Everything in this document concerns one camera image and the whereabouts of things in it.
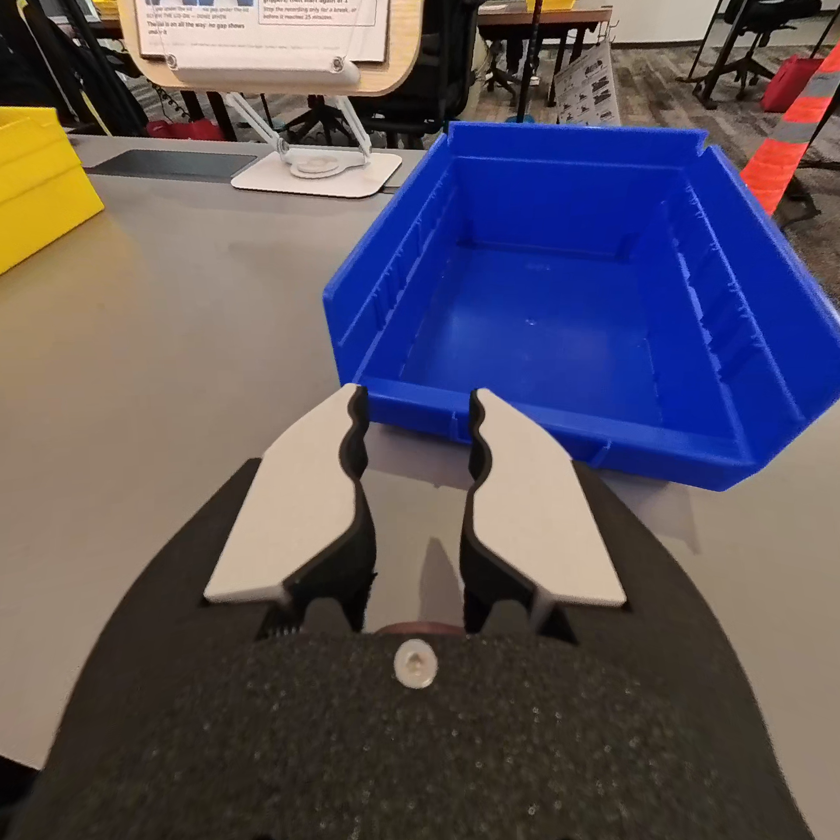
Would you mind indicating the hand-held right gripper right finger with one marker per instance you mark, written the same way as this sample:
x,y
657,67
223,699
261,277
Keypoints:
x,y
544,518

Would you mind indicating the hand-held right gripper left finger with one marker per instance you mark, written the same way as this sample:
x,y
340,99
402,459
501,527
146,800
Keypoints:
x,y
289,518

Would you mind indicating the blue plastic bin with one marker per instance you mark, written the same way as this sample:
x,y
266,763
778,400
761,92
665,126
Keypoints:
x,y
525,328

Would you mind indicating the yellow plastic bin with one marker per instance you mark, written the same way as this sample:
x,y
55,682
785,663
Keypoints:
x,y
39,190

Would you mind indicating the red bag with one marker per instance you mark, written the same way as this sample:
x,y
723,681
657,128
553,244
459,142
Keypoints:
x,y
791,82
184,129

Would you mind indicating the orange traffic cone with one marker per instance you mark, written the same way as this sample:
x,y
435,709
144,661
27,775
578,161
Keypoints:
x,y
781,157

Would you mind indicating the pictogram floor sign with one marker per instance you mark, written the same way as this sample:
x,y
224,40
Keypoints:
x,y
587,85

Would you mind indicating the black office chair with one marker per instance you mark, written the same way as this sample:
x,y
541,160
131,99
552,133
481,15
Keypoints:
x,y
754,26
446,65

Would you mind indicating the brown desk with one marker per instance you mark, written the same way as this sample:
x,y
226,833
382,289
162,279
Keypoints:
x,y
544,14

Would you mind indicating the black backpack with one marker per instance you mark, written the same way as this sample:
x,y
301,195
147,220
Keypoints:
x,y
52,72

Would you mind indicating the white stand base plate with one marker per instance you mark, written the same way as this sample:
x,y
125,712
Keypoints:
x,y
262,180

